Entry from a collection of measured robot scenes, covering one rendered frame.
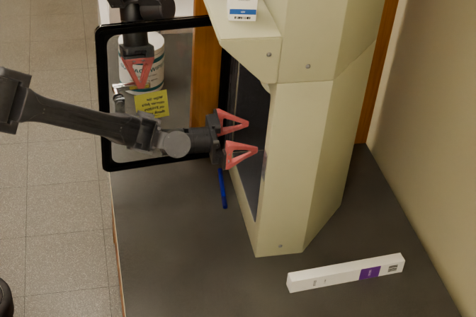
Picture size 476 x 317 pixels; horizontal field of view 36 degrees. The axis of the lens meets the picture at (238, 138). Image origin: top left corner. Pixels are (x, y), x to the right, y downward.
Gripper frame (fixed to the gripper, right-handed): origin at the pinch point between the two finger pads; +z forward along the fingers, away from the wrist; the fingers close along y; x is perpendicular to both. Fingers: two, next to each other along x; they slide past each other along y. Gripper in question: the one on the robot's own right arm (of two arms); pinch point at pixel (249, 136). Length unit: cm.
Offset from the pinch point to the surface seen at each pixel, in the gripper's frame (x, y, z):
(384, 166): 25, 15, 42
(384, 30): -12.9, 22.2, 37.5
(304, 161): -4.6, -15.3, 8.1
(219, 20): -34.3, -9.3, -10.0
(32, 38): 114, 248, -65
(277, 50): -31.4, -15.7, -0.6
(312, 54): -30.3, -15.6, 6.1
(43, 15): 114, 275, -59
